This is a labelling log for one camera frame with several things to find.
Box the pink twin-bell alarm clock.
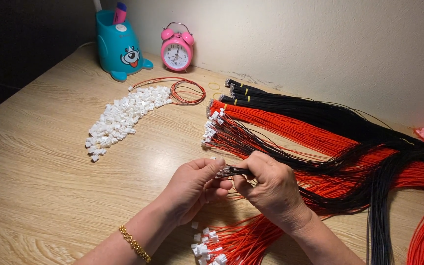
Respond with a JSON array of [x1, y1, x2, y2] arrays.
[[160, 22, 195, 72]]

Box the pink marker pen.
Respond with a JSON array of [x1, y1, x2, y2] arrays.
[[113, 2, 127, 25]]

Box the gold chain bracelet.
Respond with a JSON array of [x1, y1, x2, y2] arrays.
[[119, 225, 152, 264]]

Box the small black wire bundle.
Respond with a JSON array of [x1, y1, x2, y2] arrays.
[[215, 166, 378, 216]]

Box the person's right hand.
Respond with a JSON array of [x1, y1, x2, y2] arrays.
[[233, 150, 314, 235]]

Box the banded black wire bundle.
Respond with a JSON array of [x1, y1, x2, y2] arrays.
[[229, 84, 424, 173], [225, 78, 424, 162], [218, 93, 424, 265]]

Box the red black wires with connectors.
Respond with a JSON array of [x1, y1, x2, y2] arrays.
[[201, 108, 382, 207]]

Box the pile of white connectors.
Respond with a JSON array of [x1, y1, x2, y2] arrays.
[[85, 85, 173, 163]]

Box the coiled red black wire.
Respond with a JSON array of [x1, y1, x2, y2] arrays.
[[128, 77, 207, 106]]

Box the red wires with white connectors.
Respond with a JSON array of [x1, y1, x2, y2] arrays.
[[191, 213, 308, 265]]

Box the banded red wire bundle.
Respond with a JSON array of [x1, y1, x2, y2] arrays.
[[209, 99, 424, 265], [206, 106, 424, 265]]

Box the person's left hand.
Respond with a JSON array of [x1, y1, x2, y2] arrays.
[[159, 158, 234, 226]]

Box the teal dog pen holder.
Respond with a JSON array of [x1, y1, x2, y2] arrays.
[[95, 10, 154, 82]]

